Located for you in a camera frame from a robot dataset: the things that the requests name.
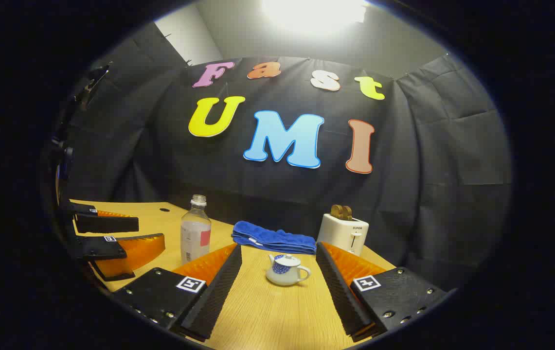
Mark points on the black backdrop cloth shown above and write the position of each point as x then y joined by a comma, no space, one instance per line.
403,170

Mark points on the blue folded towel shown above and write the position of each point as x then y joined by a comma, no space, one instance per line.
272,239

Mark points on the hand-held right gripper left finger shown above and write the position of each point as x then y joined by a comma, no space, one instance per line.
219,291

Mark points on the clear plastic water bottle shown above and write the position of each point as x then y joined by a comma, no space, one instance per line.
195,233

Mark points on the ceiling light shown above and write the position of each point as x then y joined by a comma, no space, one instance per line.
313,12

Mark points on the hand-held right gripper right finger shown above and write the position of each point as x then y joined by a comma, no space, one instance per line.
338,291

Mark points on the brown bread slice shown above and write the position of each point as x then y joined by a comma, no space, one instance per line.
335,212
348,213

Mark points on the white blue-patterned teacup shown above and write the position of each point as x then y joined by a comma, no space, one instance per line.
282,277

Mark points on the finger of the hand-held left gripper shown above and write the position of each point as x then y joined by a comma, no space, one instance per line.
107,224
97,248

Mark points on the white toaster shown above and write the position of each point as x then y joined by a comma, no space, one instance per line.
340,233

